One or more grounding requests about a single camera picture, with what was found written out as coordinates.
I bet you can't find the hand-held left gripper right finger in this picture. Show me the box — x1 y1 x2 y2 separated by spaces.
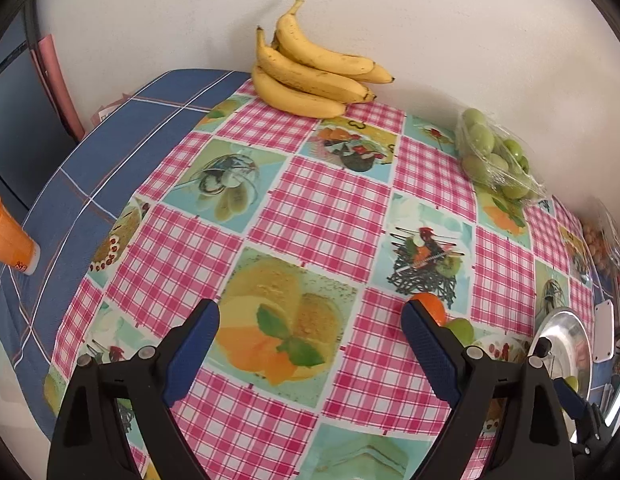
401 301 575 480

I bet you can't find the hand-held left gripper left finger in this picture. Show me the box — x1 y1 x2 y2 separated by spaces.
47 299 221 480

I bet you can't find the silver oval metal tray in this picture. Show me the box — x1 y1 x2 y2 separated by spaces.
528 307 594 413

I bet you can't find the orange mandarin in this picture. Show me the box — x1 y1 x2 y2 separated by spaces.
410 292 448 326

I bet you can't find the pile of small brown longans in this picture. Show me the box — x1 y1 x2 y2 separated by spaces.
584 225 615 277

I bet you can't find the bag of brown nuts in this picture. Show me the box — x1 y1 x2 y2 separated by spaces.
582 199 620 282

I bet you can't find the bag of green fruit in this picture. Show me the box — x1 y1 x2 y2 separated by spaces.
455 107 547 206

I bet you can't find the pink checked printed tablecloth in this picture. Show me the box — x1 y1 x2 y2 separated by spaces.
42 80 598 480

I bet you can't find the pile of green plums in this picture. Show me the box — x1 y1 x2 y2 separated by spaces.
458 108 538 202

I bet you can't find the orange plastic cup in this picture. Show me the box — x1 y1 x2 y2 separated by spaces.
0 193 41 276

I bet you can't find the blue checked cloth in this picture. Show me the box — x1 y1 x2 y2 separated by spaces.
0 69 253 441

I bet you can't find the white paper slip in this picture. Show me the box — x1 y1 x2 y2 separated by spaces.
91 101 127 127

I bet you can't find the yellow banana bunch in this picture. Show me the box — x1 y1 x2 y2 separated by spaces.
251 0 395 118

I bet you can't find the pink board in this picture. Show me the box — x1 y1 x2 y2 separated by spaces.
32 35 86 142

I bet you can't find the white flat bracket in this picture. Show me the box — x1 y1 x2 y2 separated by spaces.
593 301 616 363

